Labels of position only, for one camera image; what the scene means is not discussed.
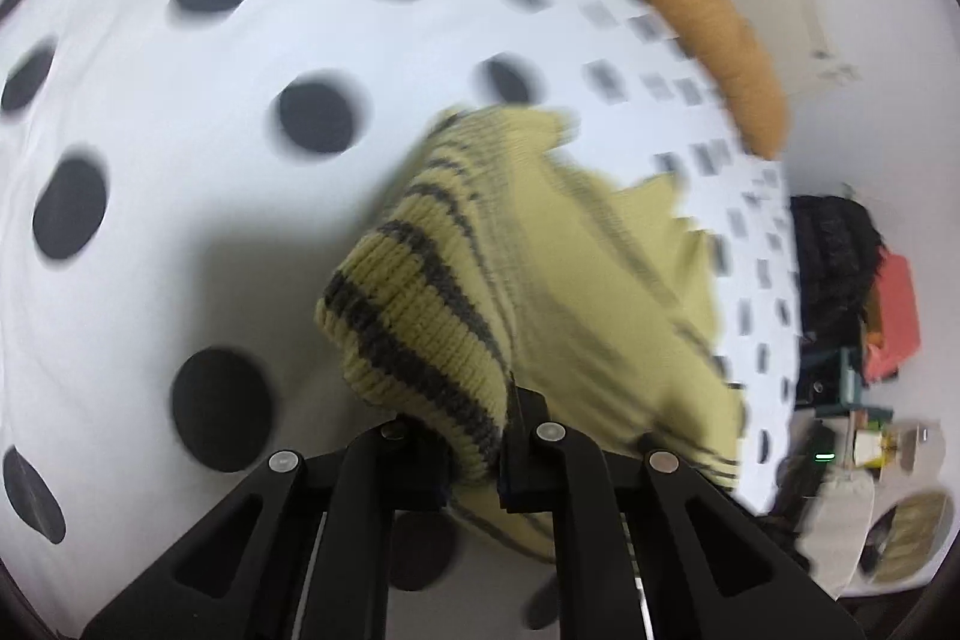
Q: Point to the salmon pink box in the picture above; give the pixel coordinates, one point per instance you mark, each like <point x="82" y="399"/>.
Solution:
<point x="896" y="310"/>

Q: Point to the yellow striped knit sweater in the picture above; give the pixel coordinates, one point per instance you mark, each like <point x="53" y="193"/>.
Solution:
<point x="570" y="280"/>

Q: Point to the mustard quilted pillow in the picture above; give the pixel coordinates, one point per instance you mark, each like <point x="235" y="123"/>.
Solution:
<point x="697" y="18"/>

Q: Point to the white polka dot bedsheet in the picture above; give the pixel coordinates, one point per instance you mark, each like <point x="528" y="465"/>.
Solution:
<point x="187" y="220"/>

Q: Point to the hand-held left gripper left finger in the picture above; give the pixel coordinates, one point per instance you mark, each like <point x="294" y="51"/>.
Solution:
<point x="420" y="475"/>

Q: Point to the black backpack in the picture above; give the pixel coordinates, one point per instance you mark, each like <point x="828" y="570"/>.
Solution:
<point x="832" y="257"/>

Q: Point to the white tote bag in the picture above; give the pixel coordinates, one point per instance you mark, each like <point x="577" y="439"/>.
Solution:
<point x="840" y="527"/>

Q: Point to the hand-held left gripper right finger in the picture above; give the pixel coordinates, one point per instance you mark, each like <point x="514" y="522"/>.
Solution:
<point x="517" y="482"/>

